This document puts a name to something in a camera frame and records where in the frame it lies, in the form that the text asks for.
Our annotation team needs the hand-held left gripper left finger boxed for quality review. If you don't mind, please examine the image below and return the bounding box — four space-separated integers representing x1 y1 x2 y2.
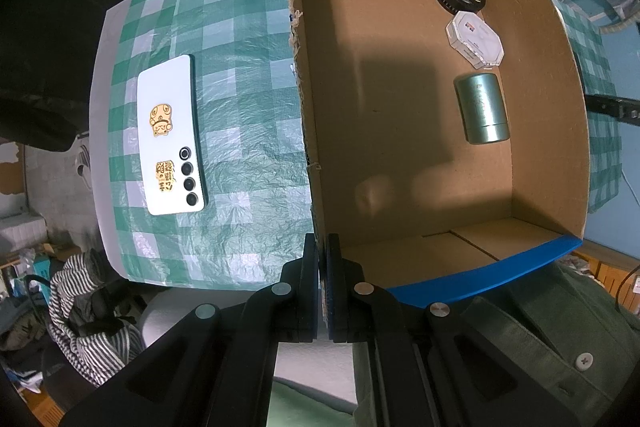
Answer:
59 233 321 427

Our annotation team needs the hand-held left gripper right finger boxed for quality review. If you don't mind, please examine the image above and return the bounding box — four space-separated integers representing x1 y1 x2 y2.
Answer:
325 233 583 427

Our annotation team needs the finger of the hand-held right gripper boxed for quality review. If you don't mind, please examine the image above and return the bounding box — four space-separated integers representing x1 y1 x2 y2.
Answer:
585 93 640 124

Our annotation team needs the green metal tin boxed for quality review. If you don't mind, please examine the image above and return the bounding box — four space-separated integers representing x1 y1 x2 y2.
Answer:
454 73 511 144

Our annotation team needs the white octagonal box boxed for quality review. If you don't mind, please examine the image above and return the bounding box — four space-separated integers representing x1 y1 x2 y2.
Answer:
446 10 505 69

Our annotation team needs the cardboard box with blue rim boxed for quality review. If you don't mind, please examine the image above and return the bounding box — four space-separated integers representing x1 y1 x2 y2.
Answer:
282 0 591 308

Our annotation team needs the wooden crate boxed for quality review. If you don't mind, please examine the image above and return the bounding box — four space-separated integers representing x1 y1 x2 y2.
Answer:
570 249 640 313

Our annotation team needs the green white checked plastic tablecloth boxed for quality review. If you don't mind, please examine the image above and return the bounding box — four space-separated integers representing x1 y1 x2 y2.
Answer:
90 0 626 293

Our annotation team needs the person's green shirt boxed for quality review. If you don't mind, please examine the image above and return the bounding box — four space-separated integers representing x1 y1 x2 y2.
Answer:
352 259 640 427

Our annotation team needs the black white striped cloth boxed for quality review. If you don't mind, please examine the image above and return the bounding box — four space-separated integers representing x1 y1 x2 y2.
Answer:
48 249 146 388

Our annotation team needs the white phone with gold stickers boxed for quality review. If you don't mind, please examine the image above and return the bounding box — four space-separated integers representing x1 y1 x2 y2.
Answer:
137 54 208 216

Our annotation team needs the white slipper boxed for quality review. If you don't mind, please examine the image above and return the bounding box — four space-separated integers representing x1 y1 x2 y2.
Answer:
75 142 93 178

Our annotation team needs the white foam box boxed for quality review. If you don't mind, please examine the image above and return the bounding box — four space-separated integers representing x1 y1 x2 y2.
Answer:
0 212 48 253

